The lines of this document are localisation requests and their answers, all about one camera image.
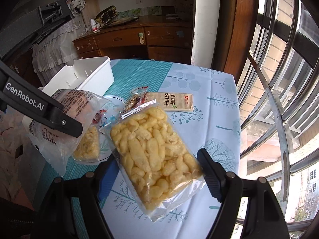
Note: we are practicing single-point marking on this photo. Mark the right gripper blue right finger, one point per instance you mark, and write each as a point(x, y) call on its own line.
point(214, 175)

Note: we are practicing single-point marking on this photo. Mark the beige soda cracker pack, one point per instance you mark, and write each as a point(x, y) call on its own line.
point(181, 102)

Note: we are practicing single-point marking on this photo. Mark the clear bag of biscuits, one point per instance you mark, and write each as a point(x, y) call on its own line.
point(57, 144)

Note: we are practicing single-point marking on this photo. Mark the yellow rice cracker block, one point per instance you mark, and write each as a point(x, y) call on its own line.
point(158, 168)

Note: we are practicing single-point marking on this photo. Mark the small red-print nut packet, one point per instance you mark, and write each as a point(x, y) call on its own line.
point(98, 117)

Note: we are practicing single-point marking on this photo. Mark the mixed nuts clear packet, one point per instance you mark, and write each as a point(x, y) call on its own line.
point(137, 97)

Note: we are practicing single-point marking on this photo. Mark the wooden desk with drawers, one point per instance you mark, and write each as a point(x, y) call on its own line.
point(160, 38)

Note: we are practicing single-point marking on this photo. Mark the yellow puffed snack bag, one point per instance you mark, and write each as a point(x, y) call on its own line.
point(88, 149)

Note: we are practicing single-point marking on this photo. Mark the white red-cap bottle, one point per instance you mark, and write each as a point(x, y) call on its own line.
point(94, 25)

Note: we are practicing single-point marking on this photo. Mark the white plastic storage bin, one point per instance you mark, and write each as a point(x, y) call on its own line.
point(90, 74)

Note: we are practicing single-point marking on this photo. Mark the floral fabric pouch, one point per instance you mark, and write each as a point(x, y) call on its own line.
point(76, 6)

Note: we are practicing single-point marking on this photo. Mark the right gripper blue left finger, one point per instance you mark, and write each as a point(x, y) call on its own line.
point(106, 173)

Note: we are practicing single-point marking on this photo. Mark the black gold embroidered case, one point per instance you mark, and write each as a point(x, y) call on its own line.
point(104, 17)

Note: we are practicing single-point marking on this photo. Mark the teal leaf-print tablecloth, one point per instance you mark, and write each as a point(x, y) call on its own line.
point(213, 125)

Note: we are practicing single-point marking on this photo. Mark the book on desk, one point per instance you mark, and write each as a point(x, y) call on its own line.
point(123, 21)

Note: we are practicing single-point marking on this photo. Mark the white lace-covered furniture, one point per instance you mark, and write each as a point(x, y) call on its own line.
point(58, 47)

